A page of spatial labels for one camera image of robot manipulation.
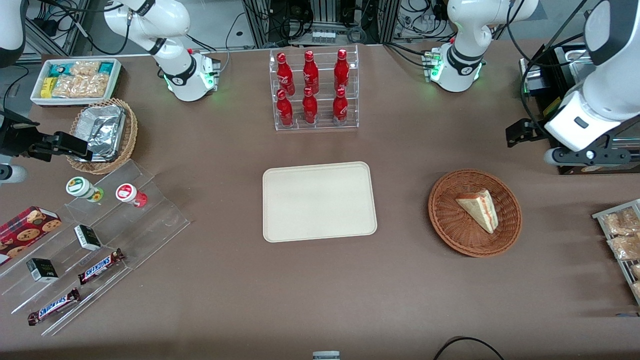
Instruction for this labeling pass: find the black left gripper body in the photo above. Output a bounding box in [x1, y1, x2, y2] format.
[525, 119, 551, 143]

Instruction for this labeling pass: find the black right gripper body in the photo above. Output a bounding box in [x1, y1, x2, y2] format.
[0, 112, 57, 162]

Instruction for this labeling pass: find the triangular sandwich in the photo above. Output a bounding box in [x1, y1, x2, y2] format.
[455, 188, 499, 235]

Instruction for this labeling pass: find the oval light wicker basket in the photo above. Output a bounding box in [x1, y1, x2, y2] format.
[66, 98, 138, 175]

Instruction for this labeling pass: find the tray of packaged crackers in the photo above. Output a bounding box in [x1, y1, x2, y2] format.
[592, 199, 640, 306]

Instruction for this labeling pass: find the round brown wicker basket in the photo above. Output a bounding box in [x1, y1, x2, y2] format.
[428, 169, 523, 258]

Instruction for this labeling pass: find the beige rectangular serving tray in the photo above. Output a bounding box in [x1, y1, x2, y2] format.
[262, 161, 378, 243]

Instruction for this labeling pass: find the green lid white cup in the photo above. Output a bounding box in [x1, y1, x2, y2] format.
[66, 176, 105, 203]

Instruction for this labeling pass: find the silver foil container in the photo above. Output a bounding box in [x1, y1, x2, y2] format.
[75, 105, 126, 162]

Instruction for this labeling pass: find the white rectangular snack bin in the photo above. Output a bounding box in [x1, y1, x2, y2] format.
[31, 58, 122, 107]

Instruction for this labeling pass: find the black food warmer cabinet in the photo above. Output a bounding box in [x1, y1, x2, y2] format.
[519, 44, 640, 176]

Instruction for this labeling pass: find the large clear cracker bag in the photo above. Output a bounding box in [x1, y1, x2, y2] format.
[52, 74, 110, 99]

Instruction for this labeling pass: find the red lid white cup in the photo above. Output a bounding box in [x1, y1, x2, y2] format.
[115, 183, 148, 208]

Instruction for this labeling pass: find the small clear cracker bag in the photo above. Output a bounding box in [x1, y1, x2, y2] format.
[70, 61, 101, 77]

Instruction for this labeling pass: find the small black carton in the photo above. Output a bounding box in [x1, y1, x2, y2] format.
[26, 258, 59, 283]
[74, 224, 102, 251]

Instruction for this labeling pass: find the steel warmer pan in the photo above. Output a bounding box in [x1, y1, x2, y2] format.
[552, 45, 590, 86]

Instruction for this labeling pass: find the red plaid cookie box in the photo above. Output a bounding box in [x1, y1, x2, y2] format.
[0, 206, 62, 266]

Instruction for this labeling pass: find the clear acrylic step display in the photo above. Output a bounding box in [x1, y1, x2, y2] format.
[0, 159, 191, 337]

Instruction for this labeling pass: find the brown Snickers bar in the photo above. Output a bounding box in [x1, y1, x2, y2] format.
[27, 287, 82, 326]
[77, 248, 126, 286]

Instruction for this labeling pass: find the red cola bottle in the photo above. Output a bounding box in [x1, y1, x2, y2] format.
[303, 50, 320, 95]
[276, 52, 296, 96]
[334, 48, 350, 92]
[276, 89, 294, 127]
[302, 86, 319, 124]
[332, 87, 349, 126]

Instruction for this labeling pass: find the clear acrylic bottle rack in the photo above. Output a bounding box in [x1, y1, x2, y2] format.
[269, 45, 360, 132]

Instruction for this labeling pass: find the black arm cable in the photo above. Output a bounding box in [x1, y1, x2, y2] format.
[506, 0, 593, 131]

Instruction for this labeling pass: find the black floor cable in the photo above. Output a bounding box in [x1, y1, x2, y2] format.
[432, 336, 506, 360]

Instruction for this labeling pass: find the aluminium frame rack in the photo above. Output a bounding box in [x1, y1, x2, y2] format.
[242, 0, 401, 48]

